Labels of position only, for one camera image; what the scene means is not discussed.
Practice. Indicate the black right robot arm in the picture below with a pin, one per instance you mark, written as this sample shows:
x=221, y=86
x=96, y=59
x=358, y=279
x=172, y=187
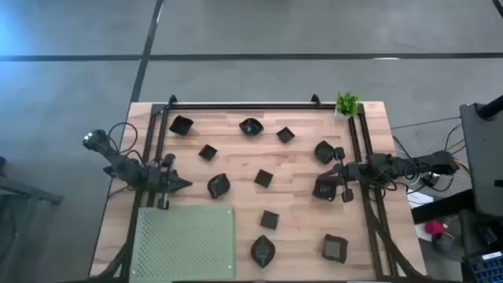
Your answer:
x=393, y=165

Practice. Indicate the red soft object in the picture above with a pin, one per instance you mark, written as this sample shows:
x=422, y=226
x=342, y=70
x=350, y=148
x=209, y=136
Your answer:
x=434, y=227

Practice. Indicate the small green potted plant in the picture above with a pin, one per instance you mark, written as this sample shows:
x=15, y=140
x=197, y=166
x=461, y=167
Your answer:
x=347, y=103

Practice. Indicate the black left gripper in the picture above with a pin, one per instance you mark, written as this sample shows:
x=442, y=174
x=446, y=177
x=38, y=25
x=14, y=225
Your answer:
x=161, y=178

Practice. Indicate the black leaf-shaped plate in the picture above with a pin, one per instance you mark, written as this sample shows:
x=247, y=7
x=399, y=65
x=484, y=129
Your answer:
x=263, y=251
x=218, y=186
x=323, y=152
x=251, y=127

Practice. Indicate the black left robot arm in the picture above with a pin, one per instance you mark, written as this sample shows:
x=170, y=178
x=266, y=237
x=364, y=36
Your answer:
x=118, y=163

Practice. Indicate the white power adapter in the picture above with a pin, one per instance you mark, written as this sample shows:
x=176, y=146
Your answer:
x=433, y=178

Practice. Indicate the white paper sheet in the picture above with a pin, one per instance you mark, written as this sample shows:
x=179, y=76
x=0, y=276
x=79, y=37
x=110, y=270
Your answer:
x=417, y=198

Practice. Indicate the grey equipment cabinet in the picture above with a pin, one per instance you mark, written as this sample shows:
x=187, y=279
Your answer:
x=485, y=157

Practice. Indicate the pale green perforated metal shelf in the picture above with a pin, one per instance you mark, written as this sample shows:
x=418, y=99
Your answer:
x=182, y=243

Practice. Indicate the blue compartment organiser box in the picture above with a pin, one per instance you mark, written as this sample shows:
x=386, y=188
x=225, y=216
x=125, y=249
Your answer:
x=487, y=271

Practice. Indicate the dark metal stand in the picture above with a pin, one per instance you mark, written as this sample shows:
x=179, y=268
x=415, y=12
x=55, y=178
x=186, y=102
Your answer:
x=39, y=195

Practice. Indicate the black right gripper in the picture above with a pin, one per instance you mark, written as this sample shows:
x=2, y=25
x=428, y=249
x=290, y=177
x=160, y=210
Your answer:
x=351, y=171

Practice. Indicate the black metal rail frame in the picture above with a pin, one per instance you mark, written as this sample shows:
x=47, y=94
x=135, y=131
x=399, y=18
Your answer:
x=251, y=106

